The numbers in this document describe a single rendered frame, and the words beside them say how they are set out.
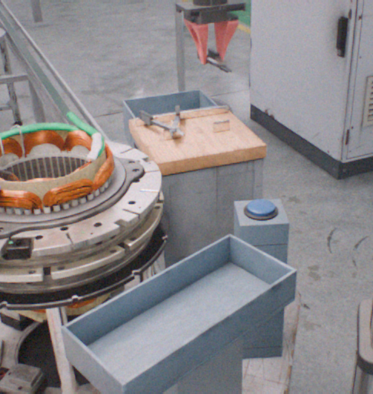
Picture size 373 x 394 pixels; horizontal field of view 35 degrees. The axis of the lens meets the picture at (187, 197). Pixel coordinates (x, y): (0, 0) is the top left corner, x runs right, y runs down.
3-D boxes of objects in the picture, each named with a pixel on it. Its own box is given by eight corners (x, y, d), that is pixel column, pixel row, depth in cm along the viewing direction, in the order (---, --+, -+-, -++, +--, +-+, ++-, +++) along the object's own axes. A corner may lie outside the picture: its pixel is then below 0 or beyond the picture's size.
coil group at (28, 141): (23, 157, 88) (18, 131, 86) (65, 151, 89) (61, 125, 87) (24, 161, 86) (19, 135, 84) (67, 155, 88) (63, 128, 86)
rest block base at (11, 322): (54, 304, 105) (52, 295, 104) (21, 332, 99) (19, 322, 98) (33, 295, 107) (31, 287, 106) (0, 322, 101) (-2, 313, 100)
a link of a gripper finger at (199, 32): (184, 61, 103) (182, 5, 98) (223, 55, 105) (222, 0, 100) (198, 71, 97) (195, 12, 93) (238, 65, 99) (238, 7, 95)
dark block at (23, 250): (11, 250, 71) (8, 235, 70) (33, 248, 71) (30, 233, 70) (8, 260, 69) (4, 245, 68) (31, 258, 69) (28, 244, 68)
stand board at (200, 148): (129, 131, 111) (128, 119, 110) (224, 116, 116) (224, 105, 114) (157, 177, 94) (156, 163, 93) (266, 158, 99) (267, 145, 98)
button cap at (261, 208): (248, 218, 83) (248, 212, 83) (244, 204, 87) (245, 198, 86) (277, 216, 83) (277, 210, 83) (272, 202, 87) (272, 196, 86)
